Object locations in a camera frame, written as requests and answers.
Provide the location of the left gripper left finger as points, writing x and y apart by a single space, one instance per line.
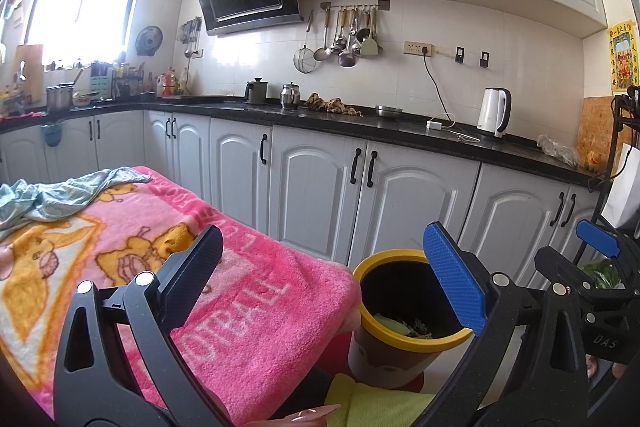
183 277

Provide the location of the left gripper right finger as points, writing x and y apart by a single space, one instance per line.
465 295

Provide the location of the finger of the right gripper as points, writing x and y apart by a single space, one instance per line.
597 237

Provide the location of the green foam net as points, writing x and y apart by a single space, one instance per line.
399 328

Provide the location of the yellow rim trash bin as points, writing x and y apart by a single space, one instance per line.
400 284

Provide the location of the right hand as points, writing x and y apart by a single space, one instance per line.
596 367

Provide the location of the left hand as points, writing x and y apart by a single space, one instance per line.
295 416

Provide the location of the black countertop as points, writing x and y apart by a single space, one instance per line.
463 140

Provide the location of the pink cartoon blanket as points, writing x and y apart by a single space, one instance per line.
128 301

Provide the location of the clear plastic bag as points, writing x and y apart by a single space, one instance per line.
557 150

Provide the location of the black metal rack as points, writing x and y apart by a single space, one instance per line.
607 124

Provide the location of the yellow green garment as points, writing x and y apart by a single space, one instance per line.
365 406

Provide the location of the lower white cabinets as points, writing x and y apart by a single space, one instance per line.
327 195

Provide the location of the white charger adapter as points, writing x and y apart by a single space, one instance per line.
433 125

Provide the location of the white electric kettle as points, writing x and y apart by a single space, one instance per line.
495 111

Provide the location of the light blue cloth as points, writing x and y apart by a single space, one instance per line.
23 203

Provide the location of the steel bowl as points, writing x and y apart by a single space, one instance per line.
388 112

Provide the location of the teal hanging basket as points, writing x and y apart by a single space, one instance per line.
52 133

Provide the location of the condiment bottles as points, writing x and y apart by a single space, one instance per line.
173 83

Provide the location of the dark kettle pot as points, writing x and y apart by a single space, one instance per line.
256 91

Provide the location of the steel teapot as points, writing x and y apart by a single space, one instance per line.
290 96

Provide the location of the steel stock pot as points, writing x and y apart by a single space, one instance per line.
60 97

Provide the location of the ginger roots pile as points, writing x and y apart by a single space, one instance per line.
331 106

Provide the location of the hanging utensil set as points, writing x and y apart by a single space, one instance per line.
350 31

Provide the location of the yellow wall poster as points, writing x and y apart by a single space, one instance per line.
624 60

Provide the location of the wall power strip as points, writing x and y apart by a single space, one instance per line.
418 48

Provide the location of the wall exhaust fan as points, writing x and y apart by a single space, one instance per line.
149 41

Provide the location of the wire strainer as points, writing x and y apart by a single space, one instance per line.
303 59

